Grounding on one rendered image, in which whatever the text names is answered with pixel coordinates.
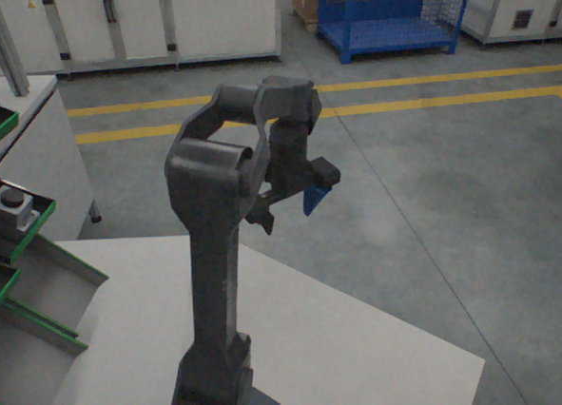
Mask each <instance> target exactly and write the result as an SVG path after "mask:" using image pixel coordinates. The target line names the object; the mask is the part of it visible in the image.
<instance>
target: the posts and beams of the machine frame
mask: <svg viewBox="0 0 562 405"><path fill-rule="evenodd" d="M0 61H1V63H2V66H3V68H4V70H5V72H6V74H7V77H8V80H9V82H10V86H11V88H12V90H13V93H14V95H15V97H20V96H21V97H27V96H28V94H29V89H28V86H27V84H26V81H25V78H24V75H23V73H22V70H21V68H20V66H19V64H18V61H17V59H16V56H15V54H14V51H13V49H12V46H11V44H10V40H9V37H8V35H7V32H6V30H5V27H4V25H3V22H2V20H1V17H0Z"/></svg>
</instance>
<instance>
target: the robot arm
mask: <svg viewBox="0 0 562 405"><path fill-rule="evenodd" d="M313 85H314V84H313V82H312V81H311V80H307V79H300V78H291V77H283V76H276V75H269V76H267V77H265V78H263V79H262V83H261V84H247V83H239V82H231V81H227V82H225V83H220V84H218V85H217V87H216V90H215V92H214V94H213V96H212V98H211V101H210V102H209V103H208V104H206V105H205V106H203V107H202V108H201V109H199V110H198V111H197V112H194V113H193V114H192V115H191V117H189V118H188V119H187V120H185V121H184V122H183V124H182V126H181V128H180V130H179V132H178V134H177V136H176V138H175V140H174V143H173V145H172V146H171V147H170V149H169V151H168V153H167V155H166V158H165V168H164V172H165V179H166V185H167V190H168V197H169V202H170V207H171V209H172V210H173V212H174V213H175V214H177V216H178V218H179V219H180V221H181V222H182V224H183V225H184V227H185V228H186V229H187V231H188V232H189V242H190V267H191V292H192V315H193V341H192V342H191V344H190V345H189V348H188V349H187V351H186V352H185V354H184V356H183V357H182V359H181V361H180V362H179V367H178V373H177V378H176V384H175V389H174V393H173V397H172V401H171V405H249V403H250V400H251V394H252V384H253V375H254V369H253V368H250V367H251V344H252V339H251V336H250V335H249V334H246V333H242V332H238V331H237V297H238V252H239V231H240V229H239V224H240V222H241V221H242V219H245V220H246V221H247V222H248V223H249V224H254V223H257V224H258V225H261V226H262V228H263V229H264V231H265V233H266V234H267V235H268V236H269V235H270V234H271V231H273V226H274V221H275V216H274V215H273V214H271V213H270V212H269V205H271V204H274V203H277V202H279V201H281V200H284V199H288V198H290V197H292V196H295V194H297V193H299V192H301V191H303V213H304V214H305V215H306V216H308V215H309V214H310V213H311V212H312V210H313V209H314V208H315V207H317V205H318V204H319V203H320V202H321V201H322V199H323V198H324V197H325V196H326V195H327V193H328V192H329V191H331V190H332V185H334V184H336V183H340V178H341V173H340V171H339V169H338V168H336V167H335V166H334V165H332V164H331V163H330V162H328V161H327V160H326V159H325V158H323V157H322V156H321V157H319V158H317V159H314V160H312V161H310V162H309V161H308V160H307V159H306V157H307V136H309V135H310V134H311V133H312V131H313V128H314V126H315V124H316V122H317V119H318V117H319V116H320V114H321V110H322V104H321V101H320V100H319V96H318V92H317V89H316V88H311V87H313ZM279 117H280V118H279ZM275 118H279V119H277V120H276V121H275V123H273V124H272V125H271V126H270V127H269V137H268V143H267V139H266V135H265V131H264V127H265V124H266V121H267V120H272V119H275ZM225 122H230V123H237V124H243V125H255V126H256V127H257V128H258V131H259V135H260V138H259V141H258V143H257V146H256V150H255V152H253V150H252V148H251V146H247V145H236V144H231V143H224V142H218V141H212V140H207V138H208V137H210V136H211V135H212V134H213V133H215V132H216V131H217V130H218V129H220V128H221V127H222V126H223V125H224V123H225ZM268 144H269V145H268ZM262 181H264V182H266V183H270V186H271V189H269V190H267V191H265V192H262V193H261V194H260V193H259V191H260V189H261V186H262Z"/></svg>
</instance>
